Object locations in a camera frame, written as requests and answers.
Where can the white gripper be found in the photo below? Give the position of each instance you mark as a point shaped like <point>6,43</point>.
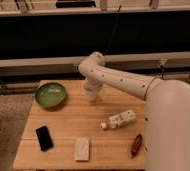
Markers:
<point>90,86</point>

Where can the white ceramic cup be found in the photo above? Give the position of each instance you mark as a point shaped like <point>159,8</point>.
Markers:
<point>91,96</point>

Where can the black smartphone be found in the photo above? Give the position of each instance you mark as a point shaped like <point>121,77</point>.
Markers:
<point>44,138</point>

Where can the white plastic bottle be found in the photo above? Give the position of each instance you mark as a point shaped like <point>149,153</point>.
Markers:
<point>119,120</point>

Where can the brown red sausage object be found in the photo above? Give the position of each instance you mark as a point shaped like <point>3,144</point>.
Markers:
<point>136,145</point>

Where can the wooden table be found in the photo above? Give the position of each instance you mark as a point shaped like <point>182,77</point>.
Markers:
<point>79,118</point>

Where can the green bowl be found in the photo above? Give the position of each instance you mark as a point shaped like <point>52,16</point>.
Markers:
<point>50,94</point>

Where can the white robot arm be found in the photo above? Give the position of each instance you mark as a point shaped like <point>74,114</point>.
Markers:
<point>167,116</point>

